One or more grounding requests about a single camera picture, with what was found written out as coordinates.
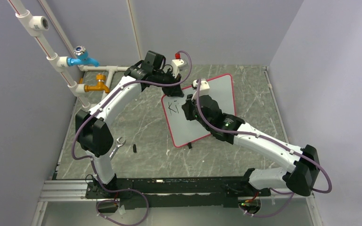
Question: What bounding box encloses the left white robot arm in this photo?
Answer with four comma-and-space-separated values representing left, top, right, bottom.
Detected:
74, 51, 188, 198

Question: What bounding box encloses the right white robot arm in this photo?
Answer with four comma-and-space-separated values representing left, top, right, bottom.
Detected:
182, 94, 320, 196

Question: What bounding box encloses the pink-framed whiteboard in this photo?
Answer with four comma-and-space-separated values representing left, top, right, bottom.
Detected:
161, 73, 236, 148

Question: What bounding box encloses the blue faucet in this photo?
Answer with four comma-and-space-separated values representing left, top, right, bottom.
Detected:
66, 46, 99, 67

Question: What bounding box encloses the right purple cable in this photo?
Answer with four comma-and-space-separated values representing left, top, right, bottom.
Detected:
195, 78, 333, 218

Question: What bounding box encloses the silver wrench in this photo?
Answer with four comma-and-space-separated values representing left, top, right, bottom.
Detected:
109, 137, 126, 159

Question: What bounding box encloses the purple cable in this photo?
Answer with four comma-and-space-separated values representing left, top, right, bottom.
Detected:
71, 50, 192, 226
195, 78, 333, 218

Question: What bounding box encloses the white pvc pipe frame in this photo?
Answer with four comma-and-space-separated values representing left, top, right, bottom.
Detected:
9, 0, 141, 108

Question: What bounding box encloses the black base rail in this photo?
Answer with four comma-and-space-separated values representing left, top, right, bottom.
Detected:
85, 176, 270, 210

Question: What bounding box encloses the orange faucet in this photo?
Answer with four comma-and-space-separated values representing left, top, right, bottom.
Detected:
80, 73, 110, 94

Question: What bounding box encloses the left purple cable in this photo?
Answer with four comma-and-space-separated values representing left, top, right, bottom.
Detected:
71, 50, 192, 226

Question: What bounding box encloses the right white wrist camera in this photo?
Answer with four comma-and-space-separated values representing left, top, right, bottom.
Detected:
192, 79, 210, 100

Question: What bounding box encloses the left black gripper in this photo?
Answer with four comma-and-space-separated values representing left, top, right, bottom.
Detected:
154, 69, 183, 98

